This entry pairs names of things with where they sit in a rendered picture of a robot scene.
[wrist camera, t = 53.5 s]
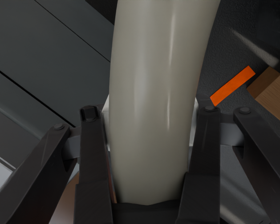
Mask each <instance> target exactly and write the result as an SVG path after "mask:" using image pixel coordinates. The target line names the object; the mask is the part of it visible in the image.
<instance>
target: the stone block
mask: <svg viewBox="0 0 280 224"><path fill-rule="evenodd" d="M257 38H258V39H259V40H261V41H262V42H264V43H265V44H266V45H268V46H269V47H271V48H273V49H274V50H276V51H277V52H278V53H280V0H259V6H258V22H257Z"/></svg>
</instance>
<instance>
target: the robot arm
mask: <svg viewBox="0 0 280 224"><path fill-rule="evenodd" d="M78 111H79V115H80V119H81V126H79V127H75V128H71V129H70V127H69V125H68V124H66V123H61V124H60V123H58V124H55V125H54V126H52V127H50V128H49V129H48V131H47V132H46V133H45V134H44V136H43V137H42V138H41V140H40V141H39V142H38V144H37V145H36V146H35V148H34V149H33V150H32V151H31V152H30V154H29V155H28V157H27V158H26V159H25V160H24V162H23V163H22V164H21V166H20V167H19V168H18V170H17V171H16V172H15V173H14V175H13V176H12V177H11V179H10V180H9V181H8V183H7V184H6V185H5V186H4V188H3V189H2V190H1V192H0V224H49V222H50V220H51V218H52V216H53V213H54V211H55V209H56V207H57V205H58V202H59V200H60V198H61V196H62V194H63V191H64V189H65V187H66V185H67V183H68V181H69V179H70V176H71V174H72V172H73V170H74V168H75V165H76V163H77V157H80V163H79V184H76V186H75V201H74V217H73V224H229V223H228V222H226V221H225V220H224V219H222V218H221V217H220V145H221V144H222V145H230V146H232V150H233V151H234V153H235V155H236V157H237V159H238V161H239V163H240V164H241V166H242V168H243V170H244V172H245V174H246V176H247V178H248V179H249V181H250V183H251V185H252V187H253V189H254V191H255V193H256V194H257V196H258V198H259V200H260V202H261V204H262V206H263V208H264V209H265V211H266V214H267V215H268V217H269V219H270V221H271V223H272V224H280V137H279V136H278V135H277V134H276V132H275V131H274V130H273V129H272V128H271V127H270V126H269V125H268V123H267V122H266V121H265V120H264V119H263V118H262V117H261V116H260V114H259V113H258V112H257V111H256V110H255V109H252V108H249V107H242V108H236V109H235V110H234V111H233V114H224V113H221V112H220V108H218V107H216V106H214V104H213V102H212V100H211V99H210V97H209V96H208V95H206V94H199V95H196V97H195V104H194V110H193V116H192V123H191V133H190V143H189V146H193V148H192V153H191V160H190V166H189V171H188V172H186V174H185V180H184V185H183V191H182V196H181V199H180V200H168V201H164V202H160V203H156V204H152V205H141V204H132V203H114V194H113V188H112V181H111V174H110V166H109V159H108V152H107V147H106V145H107V146H108V151H110V137H109V95H108V97H107V100H106V102H105V104H97V105H87V106H84V107H81V108H80V109H79V110H78Z"/></svg>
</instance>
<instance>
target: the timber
mask: <svg viewBox="0 0 280 224"><path fill-rule="evenodd" d="M247 91H248V92H249V93H250V94H251V96H252V97H253V98H254V99H255V100H256V101H257V102H258V103H259V104H261V105H262V106H263V107H264V108H265V109H267V110H268V111H269V112H270V113H271V114H272V115H274V116H275V117H276V118H277V119H279V120H280V73H279V72H277V71H276V70H275V69H273V68H272V67H271V66H269V67H268V68H267V69H266V70H265V71H264V72H263V73H262V74H261V75H260V76H259V77H258V78H257V79H256V80H254V81H253V82H252V83H251V84H250V85H249V86H248V87H247Z"/></svg>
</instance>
